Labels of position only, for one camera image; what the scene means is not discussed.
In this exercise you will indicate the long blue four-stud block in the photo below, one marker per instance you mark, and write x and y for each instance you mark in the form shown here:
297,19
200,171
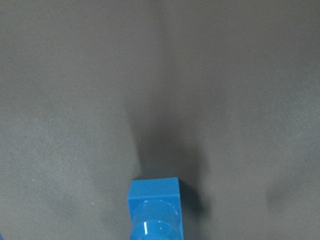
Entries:
155,209

